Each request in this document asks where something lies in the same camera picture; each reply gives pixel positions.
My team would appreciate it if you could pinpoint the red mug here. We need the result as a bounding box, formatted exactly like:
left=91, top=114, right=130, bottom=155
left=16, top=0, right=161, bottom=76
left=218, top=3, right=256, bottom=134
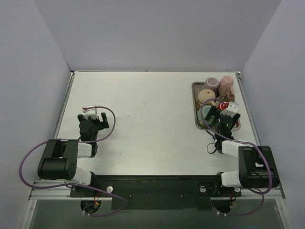
left=217, top=102, right=229, bottom=111

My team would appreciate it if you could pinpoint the green speckled mug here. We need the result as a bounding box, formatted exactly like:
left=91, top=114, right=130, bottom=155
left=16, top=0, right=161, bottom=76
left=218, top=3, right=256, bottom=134
left=197, top=105, right=214, bottom=125

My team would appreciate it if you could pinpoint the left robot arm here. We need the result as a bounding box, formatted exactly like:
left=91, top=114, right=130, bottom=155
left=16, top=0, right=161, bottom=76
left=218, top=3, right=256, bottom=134
left=38, top=110, right=109, bottom=197

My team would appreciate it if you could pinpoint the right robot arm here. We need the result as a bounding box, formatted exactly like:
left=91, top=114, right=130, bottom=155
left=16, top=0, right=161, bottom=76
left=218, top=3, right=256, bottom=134
left=198, top=105, right=280, bottom=195

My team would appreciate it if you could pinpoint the beige round mug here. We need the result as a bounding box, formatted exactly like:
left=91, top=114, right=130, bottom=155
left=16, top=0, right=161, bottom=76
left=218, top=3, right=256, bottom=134
left=198, top=89, right=216, bottom=104

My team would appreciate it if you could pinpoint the purple mug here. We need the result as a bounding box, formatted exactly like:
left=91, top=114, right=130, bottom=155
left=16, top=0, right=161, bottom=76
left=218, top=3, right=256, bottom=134
left=204, top=77, right=219, bottom=90

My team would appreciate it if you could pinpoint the pink faceted mug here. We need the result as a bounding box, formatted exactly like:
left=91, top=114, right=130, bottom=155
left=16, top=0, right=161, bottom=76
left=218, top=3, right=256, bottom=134
left=219, top=76, right=234, bottom=96

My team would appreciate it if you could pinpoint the small brown cup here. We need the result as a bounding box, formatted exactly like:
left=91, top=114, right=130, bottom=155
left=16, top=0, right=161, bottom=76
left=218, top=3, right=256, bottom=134
left=226, top=93, right=235, bottom=102

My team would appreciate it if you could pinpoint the metal tray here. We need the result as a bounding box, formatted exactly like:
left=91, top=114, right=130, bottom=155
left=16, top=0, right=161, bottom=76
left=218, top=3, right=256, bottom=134
left=191, top=82, right=227, bottom=129

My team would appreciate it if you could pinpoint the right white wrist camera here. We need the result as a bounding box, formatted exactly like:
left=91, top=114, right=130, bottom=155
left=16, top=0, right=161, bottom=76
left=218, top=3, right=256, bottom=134
left=220, top=102, right=238, bottom=117

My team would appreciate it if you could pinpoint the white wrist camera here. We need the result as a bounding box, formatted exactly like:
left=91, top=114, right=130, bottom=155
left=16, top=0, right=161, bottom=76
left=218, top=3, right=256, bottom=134
left=220, top=102, right=238, bottom=117
left=82, top=105, right=99, bottom=120

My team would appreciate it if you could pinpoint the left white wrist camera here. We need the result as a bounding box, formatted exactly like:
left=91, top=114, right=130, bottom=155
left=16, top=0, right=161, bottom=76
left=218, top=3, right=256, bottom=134
left=82, top=105, right=99, bottom=120

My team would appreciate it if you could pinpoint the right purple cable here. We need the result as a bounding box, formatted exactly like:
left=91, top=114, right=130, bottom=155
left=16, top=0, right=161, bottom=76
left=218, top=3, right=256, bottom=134
left=201, top=99, right=274, bottom=217

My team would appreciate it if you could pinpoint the purple cable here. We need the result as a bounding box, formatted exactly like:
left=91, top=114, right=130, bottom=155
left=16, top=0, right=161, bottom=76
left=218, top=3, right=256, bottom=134
left=19, top=106, right=129, bottom=217
left=201, top=99, right=274, bottom=217

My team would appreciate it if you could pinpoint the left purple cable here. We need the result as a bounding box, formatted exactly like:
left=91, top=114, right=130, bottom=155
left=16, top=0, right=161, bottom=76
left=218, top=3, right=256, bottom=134
left=19, top=106, right=129, bottom=217

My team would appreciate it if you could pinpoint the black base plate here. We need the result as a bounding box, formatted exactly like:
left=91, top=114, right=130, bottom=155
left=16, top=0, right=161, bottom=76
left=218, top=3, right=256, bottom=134
left=70, top=175, right=241, bottom=210

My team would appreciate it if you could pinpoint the aluminium rail frame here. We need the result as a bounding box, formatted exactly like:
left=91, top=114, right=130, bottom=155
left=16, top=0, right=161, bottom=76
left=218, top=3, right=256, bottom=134
left=28, top=71, right=286, bottom=201

